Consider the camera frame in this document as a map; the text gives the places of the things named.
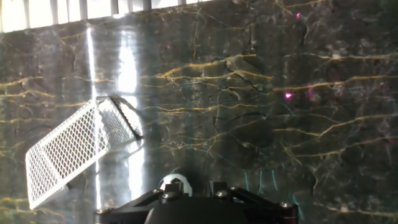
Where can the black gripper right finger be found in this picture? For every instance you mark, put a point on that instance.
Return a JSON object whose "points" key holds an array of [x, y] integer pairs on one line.
{"points": [[242, 198]]}

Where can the white mesh goal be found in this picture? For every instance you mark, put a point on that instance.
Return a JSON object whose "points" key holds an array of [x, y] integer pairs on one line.
{"points": [[68, 149]]}

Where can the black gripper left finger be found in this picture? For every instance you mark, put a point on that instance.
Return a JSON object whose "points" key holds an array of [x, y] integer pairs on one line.
{"points": [[149, 199]]}

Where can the black marble pattern mat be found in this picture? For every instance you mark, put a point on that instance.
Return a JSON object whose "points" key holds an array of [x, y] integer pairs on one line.
{"points": [[280, 109]]}

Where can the small black white soccer ball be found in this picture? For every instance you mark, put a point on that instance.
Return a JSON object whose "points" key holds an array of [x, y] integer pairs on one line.
{"points": [[177, 179]]}

